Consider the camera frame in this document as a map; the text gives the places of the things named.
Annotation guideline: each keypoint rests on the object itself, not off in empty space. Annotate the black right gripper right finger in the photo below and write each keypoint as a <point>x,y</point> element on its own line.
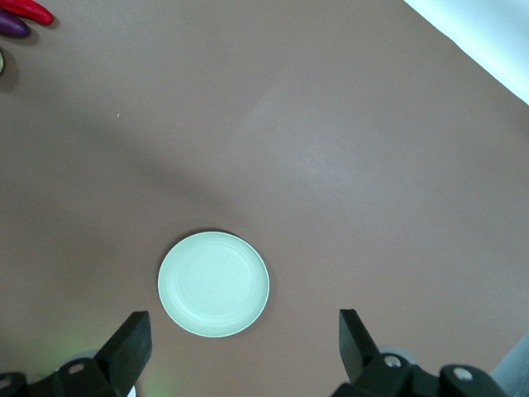
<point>359,360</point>

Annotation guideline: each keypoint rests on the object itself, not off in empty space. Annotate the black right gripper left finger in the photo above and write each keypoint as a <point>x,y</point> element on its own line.
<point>120,360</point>

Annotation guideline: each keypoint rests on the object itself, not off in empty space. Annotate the long purple eggplant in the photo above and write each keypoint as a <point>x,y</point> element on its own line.
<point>12,25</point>

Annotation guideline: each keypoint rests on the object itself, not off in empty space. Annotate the red chili pepper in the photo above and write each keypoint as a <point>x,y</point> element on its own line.
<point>35,10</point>

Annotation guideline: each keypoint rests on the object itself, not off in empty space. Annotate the pale green round plate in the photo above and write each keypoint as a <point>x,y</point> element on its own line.
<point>213,285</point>

